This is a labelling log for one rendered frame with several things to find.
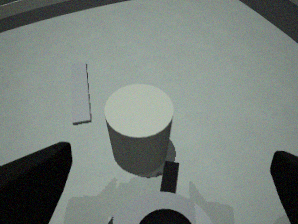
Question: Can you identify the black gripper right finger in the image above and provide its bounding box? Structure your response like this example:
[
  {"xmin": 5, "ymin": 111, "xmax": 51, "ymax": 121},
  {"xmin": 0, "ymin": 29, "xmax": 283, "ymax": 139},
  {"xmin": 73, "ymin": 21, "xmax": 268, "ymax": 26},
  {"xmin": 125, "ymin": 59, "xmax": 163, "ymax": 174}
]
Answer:
[{"xmin": 270, "ymin": 151, "xmax": 298, "ymax": 224}]

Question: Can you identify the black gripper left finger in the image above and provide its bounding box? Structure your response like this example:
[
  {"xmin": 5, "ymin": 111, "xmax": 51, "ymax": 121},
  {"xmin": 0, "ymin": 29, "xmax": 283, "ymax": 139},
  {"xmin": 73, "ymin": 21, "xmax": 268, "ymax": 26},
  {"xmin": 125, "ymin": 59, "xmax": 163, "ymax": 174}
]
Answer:
[{"xmin": 0, "ymin": 141, "xmax": 72, "ymax": 224}]

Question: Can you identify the grey cylinder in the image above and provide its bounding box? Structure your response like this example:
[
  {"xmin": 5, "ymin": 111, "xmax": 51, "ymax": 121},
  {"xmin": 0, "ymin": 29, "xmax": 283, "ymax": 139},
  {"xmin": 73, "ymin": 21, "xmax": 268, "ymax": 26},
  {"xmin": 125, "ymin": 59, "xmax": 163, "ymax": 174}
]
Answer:
[{"xmin": 104, "ymin": 84, "xmax": 174, "ymax": 175}]

